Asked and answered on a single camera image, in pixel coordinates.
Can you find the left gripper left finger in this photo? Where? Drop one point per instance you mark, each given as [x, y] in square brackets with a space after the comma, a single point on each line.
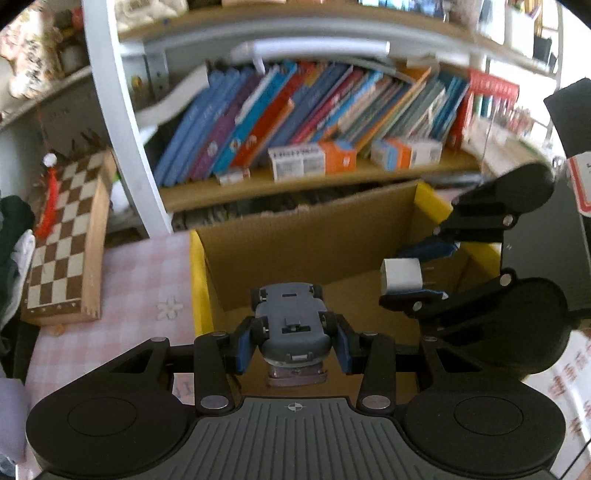
[219, 359]

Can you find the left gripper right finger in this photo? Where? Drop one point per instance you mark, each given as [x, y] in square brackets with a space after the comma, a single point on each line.
[370, 355]

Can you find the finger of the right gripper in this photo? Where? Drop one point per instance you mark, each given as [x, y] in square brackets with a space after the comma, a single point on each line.
[411, 303]
[443, 244]

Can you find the white charger plug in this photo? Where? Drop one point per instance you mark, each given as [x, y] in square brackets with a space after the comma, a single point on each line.
[404, 275]

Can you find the grey toy car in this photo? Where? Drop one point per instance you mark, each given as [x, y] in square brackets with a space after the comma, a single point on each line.
[291, 333]

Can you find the yellow cardboard box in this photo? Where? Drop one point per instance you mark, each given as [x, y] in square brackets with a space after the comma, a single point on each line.
[339, 246]

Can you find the pink checked tablecloth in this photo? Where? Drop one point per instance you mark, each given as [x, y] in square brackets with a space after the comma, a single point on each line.
[145, 293]

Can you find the orange white medicine box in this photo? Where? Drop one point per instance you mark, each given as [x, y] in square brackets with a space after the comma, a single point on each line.
[312, 159]

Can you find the wooden chess board box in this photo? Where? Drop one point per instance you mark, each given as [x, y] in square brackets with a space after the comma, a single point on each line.
[64, 283]

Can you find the red tassel ornament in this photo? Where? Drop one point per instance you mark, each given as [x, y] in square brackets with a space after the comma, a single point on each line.
[47, 221]

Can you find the pile of clothes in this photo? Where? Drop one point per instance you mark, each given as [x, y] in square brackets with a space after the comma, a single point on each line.
[17, 248]

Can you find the row of books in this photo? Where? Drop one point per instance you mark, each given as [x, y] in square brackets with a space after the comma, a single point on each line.
[238, 114]

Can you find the white bookshelf frame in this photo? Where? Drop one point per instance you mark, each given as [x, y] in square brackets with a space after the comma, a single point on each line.
[201, 32]

